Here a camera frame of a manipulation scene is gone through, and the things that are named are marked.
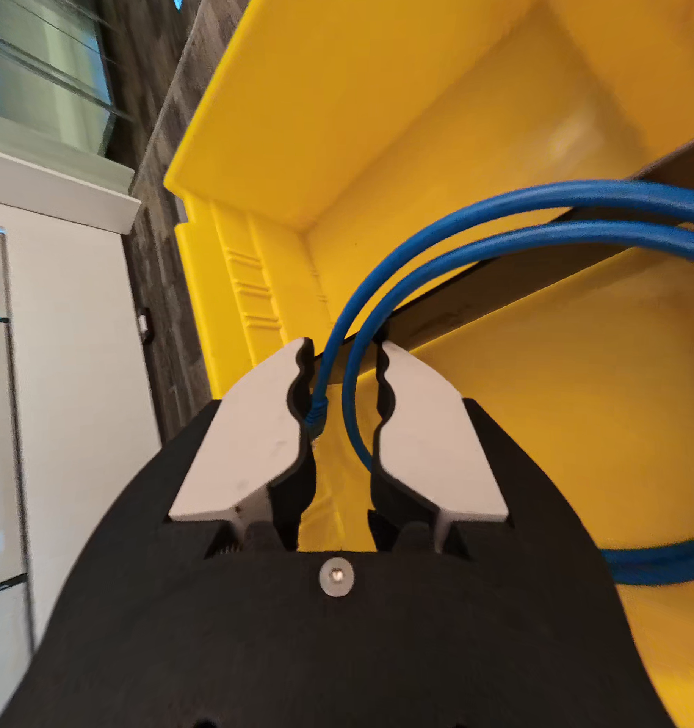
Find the black bin divider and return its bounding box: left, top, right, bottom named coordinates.
left=313, top=132, right=694, bottom=388

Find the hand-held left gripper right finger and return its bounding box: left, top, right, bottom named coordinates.
left=371, top=340, right=509, bottom=524

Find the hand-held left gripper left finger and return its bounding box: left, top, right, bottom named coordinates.
left=168, top=337, right=317, bottom=523

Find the yellow plastic bin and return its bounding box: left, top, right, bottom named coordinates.
left=164, top=0, right=694, bottom=728

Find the blue ethernet cable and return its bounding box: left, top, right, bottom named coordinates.
left=304, top=181, right=694, bottom=587

